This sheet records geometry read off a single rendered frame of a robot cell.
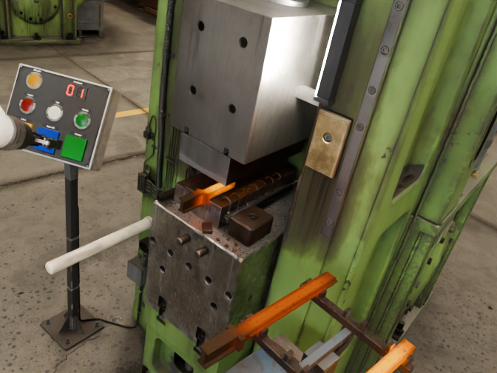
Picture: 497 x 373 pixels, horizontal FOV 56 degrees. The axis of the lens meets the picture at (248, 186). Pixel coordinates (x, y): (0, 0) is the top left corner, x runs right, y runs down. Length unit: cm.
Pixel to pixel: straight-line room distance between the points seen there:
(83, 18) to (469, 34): 572
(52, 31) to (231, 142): 513
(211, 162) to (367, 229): 48
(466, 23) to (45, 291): 213
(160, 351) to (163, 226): 63
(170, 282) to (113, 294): 91
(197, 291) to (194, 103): 60
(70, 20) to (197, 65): 505
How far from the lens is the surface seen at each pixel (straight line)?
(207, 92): 134
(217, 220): 145
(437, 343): 281
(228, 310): 150
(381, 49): 120
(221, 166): 137
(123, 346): 231
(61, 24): 632
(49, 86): 172
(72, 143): 164
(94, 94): 165
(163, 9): 164
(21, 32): 624
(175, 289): 165
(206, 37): 132
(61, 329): 235
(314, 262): 147
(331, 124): 126
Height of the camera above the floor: 177
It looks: 30 degrees down
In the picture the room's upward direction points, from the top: 12 degrees clockwise
